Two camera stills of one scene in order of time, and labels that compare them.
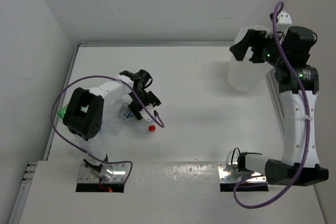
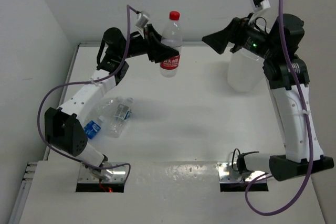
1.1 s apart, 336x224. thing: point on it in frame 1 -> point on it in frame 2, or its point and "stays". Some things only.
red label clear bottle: (151, 127) -> (172, 36)
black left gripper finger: (153, 99) -> (156, 44)
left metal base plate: (120, 173) stays
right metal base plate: (228, 173) stays
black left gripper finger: (135, 109) -> (160, 53)
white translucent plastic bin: (243, 75) stays
